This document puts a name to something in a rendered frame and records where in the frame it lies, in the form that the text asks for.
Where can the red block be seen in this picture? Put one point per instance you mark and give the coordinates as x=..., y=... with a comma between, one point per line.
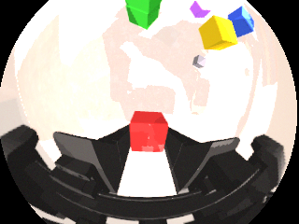
x=148, y=131

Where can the blue cube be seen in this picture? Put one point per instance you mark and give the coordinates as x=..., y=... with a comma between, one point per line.
x=242, y=22

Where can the small purple block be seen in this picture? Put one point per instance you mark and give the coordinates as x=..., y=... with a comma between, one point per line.
x=199, y=9

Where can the yellow block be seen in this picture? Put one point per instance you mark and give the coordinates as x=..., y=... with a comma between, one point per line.
x=218, y=33

